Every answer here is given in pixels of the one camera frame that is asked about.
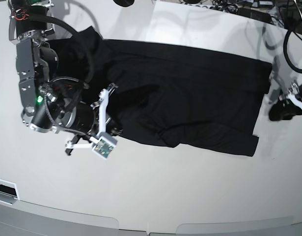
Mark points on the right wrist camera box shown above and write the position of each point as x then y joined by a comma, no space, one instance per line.
105,145

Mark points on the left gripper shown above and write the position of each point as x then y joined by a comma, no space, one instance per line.
284,109

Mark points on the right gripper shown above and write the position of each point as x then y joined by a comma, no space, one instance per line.
97,124

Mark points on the black t-shirt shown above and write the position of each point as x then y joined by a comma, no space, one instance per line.
169,95

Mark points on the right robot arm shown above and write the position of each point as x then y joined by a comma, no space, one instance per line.
51,102

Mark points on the white slotted table fixture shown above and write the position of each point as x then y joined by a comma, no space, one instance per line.
8,192

